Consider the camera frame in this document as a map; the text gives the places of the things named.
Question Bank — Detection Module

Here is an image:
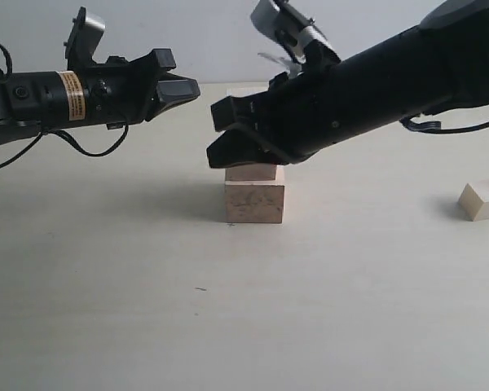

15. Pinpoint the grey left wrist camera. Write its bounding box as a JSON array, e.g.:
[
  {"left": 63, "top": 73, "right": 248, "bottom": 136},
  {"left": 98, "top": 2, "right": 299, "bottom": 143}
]
[{"left": 64, "top": 7, "right": 106, "bottom": 70}]

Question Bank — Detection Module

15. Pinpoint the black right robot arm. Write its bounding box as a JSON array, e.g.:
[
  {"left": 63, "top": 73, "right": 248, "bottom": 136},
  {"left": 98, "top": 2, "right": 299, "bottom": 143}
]
[{"left": 206, "top": 1, "right": 489, "bottom": 169}]

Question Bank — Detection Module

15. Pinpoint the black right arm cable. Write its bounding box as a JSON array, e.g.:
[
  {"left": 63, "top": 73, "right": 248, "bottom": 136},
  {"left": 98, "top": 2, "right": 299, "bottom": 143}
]
[{"left": 399, "top": 113, "right": 489, "bottom": 134}]

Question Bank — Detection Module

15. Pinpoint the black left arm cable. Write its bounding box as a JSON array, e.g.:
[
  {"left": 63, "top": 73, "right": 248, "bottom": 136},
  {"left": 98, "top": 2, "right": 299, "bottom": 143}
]
[{"left": 0, "top": 34, "right": 130, "bottom": 175}]

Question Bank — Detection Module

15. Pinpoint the smallest wooden cube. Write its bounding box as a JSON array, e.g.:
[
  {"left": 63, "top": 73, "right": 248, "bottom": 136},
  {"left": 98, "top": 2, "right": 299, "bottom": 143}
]
[{"left": 457, "top": 179, "right": 489, "bottom": 222}]

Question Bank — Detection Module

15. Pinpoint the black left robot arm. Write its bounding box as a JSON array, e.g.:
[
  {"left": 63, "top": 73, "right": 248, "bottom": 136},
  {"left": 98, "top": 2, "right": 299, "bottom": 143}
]
[{"left": 0, "top": 49, "right": 200, "bottom": 145}]

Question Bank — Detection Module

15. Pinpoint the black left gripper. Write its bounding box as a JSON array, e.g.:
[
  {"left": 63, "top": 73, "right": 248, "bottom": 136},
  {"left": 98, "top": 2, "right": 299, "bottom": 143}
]
[{"left": 6, "top": 49, "right": 200, "bottom": 129}]

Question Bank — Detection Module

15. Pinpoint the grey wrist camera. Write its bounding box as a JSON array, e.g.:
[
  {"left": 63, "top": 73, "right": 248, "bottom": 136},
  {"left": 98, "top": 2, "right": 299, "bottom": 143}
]
[
  {"left": 249, "top": 1, "right": 341, "bottom": 66},
  {"left": 64, "top": 7, "right": 106, "bottom": 70}
]

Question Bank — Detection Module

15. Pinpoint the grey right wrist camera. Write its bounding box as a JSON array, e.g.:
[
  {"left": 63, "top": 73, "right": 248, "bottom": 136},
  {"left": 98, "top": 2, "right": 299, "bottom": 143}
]
[{"left": 249, "top": 1, "right": 341, "bottom": 66}]

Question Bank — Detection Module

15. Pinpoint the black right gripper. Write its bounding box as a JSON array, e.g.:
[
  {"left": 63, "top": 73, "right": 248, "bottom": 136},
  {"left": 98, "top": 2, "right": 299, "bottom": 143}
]
[{"left": 206, "top": 48, "right": 452, "bottom": 169}]

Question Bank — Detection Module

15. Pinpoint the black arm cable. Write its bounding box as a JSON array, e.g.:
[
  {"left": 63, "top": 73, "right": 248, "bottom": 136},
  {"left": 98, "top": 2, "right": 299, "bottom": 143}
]
[
  {"left": 0, "top": 34, "right": 130, "bottom": 175},
  {"left": 399, "top": 113, "right": 489, "bottom": 134}
]

